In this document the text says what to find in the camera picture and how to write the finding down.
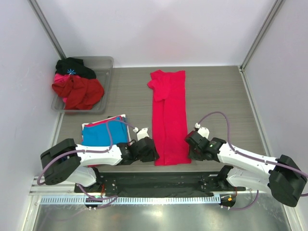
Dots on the folded blue t-shirt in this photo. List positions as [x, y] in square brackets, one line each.
[96, 134]

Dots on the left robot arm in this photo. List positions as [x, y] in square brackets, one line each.
[75, 163]

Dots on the aluminium frame post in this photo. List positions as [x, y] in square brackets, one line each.
[262, 32]
[47, 28]

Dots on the right aluminium frame post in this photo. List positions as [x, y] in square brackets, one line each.
[262, 32]

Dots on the pink t-shirt in bin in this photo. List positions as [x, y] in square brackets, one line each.
[60, 78]

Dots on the left aluminium frame post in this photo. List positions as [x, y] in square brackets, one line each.
[47, 28]

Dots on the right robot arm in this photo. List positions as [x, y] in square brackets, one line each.
[280, 177]

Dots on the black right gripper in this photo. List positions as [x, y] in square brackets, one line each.
[192, 155]

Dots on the dark red t-shirt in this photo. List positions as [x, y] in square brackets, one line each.
[79, 93]

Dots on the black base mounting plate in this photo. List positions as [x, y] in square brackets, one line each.
[116, 182]

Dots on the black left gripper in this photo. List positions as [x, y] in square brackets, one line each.
[153, 155]

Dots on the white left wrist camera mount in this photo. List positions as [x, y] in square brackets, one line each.
[141, 133]

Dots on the grey plastic bin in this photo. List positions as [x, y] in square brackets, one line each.
[103, 68]

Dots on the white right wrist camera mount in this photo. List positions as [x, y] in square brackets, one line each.
[202, 130]

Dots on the aluminium front rail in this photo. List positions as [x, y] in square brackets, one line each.
[63, 188]

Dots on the crimson pink t-shirt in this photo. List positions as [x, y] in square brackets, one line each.
[169, 119]

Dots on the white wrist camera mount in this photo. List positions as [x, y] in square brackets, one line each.
[202, 130]
[141, 133]

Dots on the black t-shirt with blue print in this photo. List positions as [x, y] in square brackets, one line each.
[74, 66]

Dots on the slotted white cable duct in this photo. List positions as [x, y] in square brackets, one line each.
[84, 200]

